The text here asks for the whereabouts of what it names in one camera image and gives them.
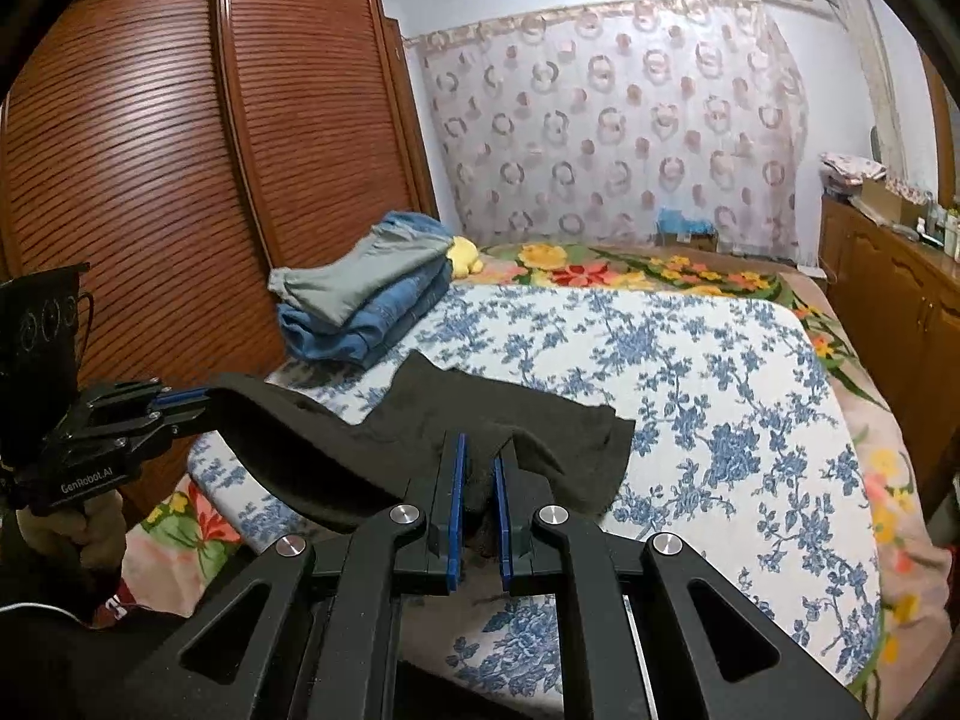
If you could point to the person's left hand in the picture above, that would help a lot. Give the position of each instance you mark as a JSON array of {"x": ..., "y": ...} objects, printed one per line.
[{"x": 97, "y": 532}]

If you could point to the yellow plush toy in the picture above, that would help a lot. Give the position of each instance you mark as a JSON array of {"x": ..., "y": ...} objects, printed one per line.
[{"x": 465, "y": 255}]

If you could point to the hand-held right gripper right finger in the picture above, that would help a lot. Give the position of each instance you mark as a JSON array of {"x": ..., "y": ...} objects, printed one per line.
[{"x": 504, "y": 532}]

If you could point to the sheer circle-patterned curtain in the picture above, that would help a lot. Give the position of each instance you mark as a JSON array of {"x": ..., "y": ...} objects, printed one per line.
[{"x": 600, "y": 127}]

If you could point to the colourful flowered blanket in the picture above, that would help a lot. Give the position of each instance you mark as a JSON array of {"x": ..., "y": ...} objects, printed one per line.
[{"x": 600, "y": 270}]

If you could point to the grey pants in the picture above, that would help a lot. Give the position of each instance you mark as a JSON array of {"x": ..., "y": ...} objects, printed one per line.
[{"x": 352, "y": 285}]

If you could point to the cardboard box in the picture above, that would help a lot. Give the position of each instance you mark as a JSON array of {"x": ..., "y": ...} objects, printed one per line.
[{"x": 889, "y": 199}]

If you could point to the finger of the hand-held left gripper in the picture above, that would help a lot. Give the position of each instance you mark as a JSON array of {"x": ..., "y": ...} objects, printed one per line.
[
  {"x": 187, "y": 394},
  {"x": 157, "y": 435}
]

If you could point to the black pants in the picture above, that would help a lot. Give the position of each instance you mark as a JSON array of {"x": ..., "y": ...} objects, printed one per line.
[{"x": 420, "y": 405}]

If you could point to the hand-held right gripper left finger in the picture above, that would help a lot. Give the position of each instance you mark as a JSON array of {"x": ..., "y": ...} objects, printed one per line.
[{"x": 457, "y": 517}]

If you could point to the white wrapped pipe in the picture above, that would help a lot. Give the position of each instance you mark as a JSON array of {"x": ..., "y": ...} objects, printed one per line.
[{"x": 877, "y": 75}]

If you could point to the folded printed cloth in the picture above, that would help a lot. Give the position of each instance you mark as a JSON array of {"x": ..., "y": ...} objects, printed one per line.
[{"x": 847, "y": 169}]

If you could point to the blue bag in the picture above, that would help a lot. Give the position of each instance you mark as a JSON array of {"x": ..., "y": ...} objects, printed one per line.
[{"x": 682, "y": 221}]

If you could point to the blue floral white quilt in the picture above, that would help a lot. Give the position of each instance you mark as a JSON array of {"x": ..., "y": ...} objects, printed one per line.
[{"x": 675, "y": 390}]

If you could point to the wooden louvered wardrobe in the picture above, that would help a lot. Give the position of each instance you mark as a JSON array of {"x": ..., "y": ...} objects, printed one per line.
[{"x": 150, "y": 165}]

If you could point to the wooden sideboard cabinet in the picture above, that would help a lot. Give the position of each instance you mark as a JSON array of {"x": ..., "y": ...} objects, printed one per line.
[{"x": 892, "y": 285}]

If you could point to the group of toiletry bottles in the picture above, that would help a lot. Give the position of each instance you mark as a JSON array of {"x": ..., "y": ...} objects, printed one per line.
[{"x": 945, "y": 229}]

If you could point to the blue jeans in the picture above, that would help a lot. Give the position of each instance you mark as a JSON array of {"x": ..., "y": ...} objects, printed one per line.
[{"x": 375, "y": 326}]

